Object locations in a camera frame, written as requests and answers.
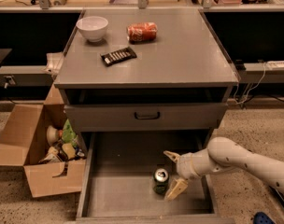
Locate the white power strip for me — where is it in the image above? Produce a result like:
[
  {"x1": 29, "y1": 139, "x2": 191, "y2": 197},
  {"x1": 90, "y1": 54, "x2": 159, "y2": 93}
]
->
[{"x1": 266, "y1": 61, "x2": 284, "y2": 70}]

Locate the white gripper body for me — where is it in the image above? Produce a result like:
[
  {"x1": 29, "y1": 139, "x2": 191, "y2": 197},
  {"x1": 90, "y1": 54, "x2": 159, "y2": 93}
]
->
[{"x1": 177, "y1": 153, "x2": 200, "y2": 180}]

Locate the blue shoe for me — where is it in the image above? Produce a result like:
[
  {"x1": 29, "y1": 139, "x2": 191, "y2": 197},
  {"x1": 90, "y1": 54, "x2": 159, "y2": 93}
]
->
[{"x1": 253, "y1": 212, "x2": 275, "y2": 224}]

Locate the green soda can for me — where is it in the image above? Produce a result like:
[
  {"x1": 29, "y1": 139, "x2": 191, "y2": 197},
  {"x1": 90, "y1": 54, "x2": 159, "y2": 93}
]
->
[{"x1": 153, "y1": 168, "x2": 169, "y2": 194}]

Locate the open grey middle drawer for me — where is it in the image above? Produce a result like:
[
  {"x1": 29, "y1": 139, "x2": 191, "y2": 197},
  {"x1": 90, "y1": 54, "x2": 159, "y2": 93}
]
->
[{"x1": 76, "y1": 131, "x2": 235, "y2": 224}]

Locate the green chip bag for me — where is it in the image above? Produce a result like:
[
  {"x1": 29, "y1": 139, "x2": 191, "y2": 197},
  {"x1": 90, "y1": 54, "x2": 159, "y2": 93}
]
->
[{"x1": 62, "y1": 120, "x2": 77, "y2": 146}]

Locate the white bowl in box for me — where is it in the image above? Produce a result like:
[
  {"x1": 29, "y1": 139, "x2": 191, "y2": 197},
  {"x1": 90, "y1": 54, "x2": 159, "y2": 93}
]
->
[{"x1": 46, "y1": 126, "x2": 59, "y2": 146}]

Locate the cardboard box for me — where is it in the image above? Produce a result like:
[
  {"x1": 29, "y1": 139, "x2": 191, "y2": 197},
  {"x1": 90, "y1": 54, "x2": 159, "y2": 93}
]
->
[{"x1": 0, "y1": 87, "x2": 86, "y2": 198}]

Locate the closed grey top drawer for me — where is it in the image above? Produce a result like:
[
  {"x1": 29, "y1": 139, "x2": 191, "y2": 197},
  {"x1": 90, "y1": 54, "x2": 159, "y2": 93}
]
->
[{"x1": 64, "y1": 103, "x2": 227, "y2": 132}]

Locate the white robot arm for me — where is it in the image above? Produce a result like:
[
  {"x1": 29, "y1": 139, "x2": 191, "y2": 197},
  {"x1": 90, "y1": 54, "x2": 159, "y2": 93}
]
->
[{"x1": 163, "y1": 137, "x2": 284, "y2": 201}]

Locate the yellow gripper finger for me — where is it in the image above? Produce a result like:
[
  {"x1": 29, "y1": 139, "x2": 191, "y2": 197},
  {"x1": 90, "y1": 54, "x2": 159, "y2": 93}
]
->
[
  {"x1": 163, "y1": 150, "x2": 180, "y2": 163},
  {"x1": 164, "y1": 177, "x2": 188, "y2": 201}
]

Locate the black snack bar wrapper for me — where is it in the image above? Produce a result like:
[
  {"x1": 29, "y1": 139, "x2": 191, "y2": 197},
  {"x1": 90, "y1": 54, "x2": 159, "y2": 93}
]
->
[{"x1": 101, "y1": 47, "x2": 137, "y2": 66}]

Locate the red soda can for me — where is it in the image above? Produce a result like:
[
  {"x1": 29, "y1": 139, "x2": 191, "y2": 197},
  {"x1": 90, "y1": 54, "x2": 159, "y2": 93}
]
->
[{"x1": 126, "y1": 22, "x2": 158, "y2": 42}]

